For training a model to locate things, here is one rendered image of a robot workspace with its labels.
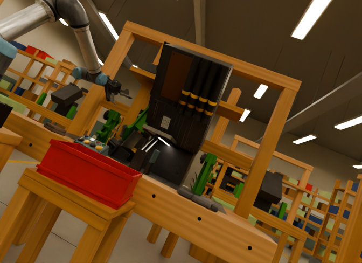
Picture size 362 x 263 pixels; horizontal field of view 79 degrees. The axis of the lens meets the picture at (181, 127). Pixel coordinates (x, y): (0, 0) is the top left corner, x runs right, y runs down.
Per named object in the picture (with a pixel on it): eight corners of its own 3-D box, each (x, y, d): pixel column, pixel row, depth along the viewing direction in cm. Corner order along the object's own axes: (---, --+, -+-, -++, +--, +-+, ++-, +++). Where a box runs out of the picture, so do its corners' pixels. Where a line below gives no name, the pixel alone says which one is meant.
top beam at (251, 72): (298, 91, 161) (301, 81, 162) (122, 28, 189) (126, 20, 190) (293, 96, 170) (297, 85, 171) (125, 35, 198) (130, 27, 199)
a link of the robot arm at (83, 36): (88, -7, 106) (111, 81, 141) (72, -9, 110) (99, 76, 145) (68, 0, 99) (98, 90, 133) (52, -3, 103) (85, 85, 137)
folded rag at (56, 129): (65, 136, 118) (68, 131, 119) (50, 131, 112) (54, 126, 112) (56, 131, 124) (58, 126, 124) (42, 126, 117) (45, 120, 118)
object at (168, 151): (179, 186, 136) (201, 136, 141) (136, 165, 141) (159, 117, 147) (182, 185, 154) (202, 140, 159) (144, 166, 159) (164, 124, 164)
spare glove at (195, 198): (216, 210, 105) (218, 205, 105) (216, 213, 94) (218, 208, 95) (179, 191, 110) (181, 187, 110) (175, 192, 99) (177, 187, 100)
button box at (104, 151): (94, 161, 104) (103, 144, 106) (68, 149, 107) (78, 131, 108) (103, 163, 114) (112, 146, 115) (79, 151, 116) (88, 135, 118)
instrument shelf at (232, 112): (243, 115, 150) (245, 109, 150) (129, 69, 167) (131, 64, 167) (237, 123, 174) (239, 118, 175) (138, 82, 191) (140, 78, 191)
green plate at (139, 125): (136, 139, 128) (159, 111, 130) (126, 129, 130) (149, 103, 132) (142, 142, 139) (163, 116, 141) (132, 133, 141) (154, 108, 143)
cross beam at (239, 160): (248, 171, 162) (252, 159, 163) (99, 105, 186) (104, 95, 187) (247, 171, 167) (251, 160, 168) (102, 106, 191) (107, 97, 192)
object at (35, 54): (29, 139, 553) (73, 61, 587) (-43, 102, 598) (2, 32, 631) (44, 142, 606) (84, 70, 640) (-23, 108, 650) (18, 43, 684)
